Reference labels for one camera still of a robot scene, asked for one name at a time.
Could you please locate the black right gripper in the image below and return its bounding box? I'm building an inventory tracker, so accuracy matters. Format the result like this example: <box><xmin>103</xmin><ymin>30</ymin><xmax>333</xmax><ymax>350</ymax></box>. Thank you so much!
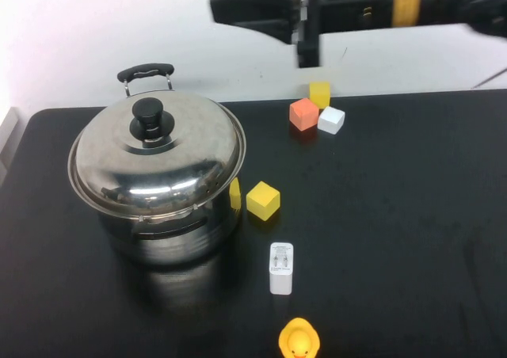
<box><xmin>208</xmin><ymin>0</ymin><xmax>395</xmax><ymax>45</ymax></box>

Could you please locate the steel lid with black knob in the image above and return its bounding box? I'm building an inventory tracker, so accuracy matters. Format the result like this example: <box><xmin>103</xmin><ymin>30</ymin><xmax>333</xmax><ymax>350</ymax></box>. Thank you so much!
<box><xmin>70</xmin><ymin>92</ymin><xmax>245</xmax><ymax>219</ymax></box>

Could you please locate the stainless steel pot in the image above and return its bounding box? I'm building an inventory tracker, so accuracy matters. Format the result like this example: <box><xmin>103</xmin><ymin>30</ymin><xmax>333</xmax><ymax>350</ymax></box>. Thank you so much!
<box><xmin>67</xmin><ymin>63</ymin><xmax>247</xmax><ymax>267</ymax></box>

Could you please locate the yellow foam cube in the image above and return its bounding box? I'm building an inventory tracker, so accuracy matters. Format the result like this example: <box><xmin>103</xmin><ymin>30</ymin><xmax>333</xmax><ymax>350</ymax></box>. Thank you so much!
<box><xmin>246</xmin><ymin>181</ymin><xmax>281</xmax><ymax>222</ymax></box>
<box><xmin>309</xmin><ymin>81</ymin><xmax>332</xmax><ymax>109</ymax></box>

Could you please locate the orange foam cube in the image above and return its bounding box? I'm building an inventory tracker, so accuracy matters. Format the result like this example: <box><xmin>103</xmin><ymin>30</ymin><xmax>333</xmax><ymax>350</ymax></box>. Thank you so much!
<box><xmin>288</xmin><ymin>97</ymin><xmax>320</xmax><ymax>131</ymax></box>

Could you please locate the white foam cube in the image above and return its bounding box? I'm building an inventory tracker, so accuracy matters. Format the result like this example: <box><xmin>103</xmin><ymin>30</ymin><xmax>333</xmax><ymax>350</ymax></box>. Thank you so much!
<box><xmin>317</xmin><ymin>106</ymin><xmax>346</xmax><ymax>135</ymax></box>

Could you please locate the white plug charger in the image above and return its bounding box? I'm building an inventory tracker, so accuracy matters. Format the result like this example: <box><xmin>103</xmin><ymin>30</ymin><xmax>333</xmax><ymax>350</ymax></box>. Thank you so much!
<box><xmin>269</xmin><ymin>242</ymin><xmax>295</xmax><ymax>295</ymax></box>

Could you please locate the yellow rubber duck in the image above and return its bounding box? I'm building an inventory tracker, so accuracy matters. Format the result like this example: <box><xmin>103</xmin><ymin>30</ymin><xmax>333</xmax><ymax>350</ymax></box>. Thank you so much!
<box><xmin>278</xmin><ymin>317</ymin><xmax>321</xmax><ymax>358</ymax></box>

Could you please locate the thin black cable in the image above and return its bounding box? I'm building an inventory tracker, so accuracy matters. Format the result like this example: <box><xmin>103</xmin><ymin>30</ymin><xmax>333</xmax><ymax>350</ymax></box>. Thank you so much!
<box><xmin>471</xmin><ymin>67</ymin><xmax>507</xmax><ymax>89</ymax></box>

